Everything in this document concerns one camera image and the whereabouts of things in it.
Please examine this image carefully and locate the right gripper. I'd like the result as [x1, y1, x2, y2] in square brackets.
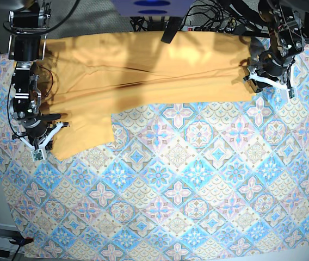
[12, 113, 69, 161]

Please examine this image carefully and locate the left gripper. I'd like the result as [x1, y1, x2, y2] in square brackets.
[243, 51, 295, 98]

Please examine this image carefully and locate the yellow T-shirt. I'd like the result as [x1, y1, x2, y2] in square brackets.
[41, 32, 254, 160]

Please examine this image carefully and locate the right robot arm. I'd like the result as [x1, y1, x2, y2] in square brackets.
[7, 1, 69, 161]

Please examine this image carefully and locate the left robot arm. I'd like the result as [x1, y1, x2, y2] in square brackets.
[231, 1, 305, 98]

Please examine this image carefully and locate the white power strip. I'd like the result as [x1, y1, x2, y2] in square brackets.
[181, 26, 199, 32]

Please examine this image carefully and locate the patterned blue tile tablecloth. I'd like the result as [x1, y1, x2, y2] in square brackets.
[0, 45, 309, 260]

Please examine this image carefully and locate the orange black clamp bottom left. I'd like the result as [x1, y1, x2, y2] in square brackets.
[9, 237, 34, 247]

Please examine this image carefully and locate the black clamp at table edge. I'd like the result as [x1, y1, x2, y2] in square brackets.
[161, 17, 182, 44]

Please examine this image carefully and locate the white aluminium rail box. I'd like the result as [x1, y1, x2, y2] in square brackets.
[0, 223, 21, 253]

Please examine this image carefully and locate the purple base camera mount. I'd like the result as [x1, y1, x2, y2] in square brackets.
[112, 0, 194, 17]

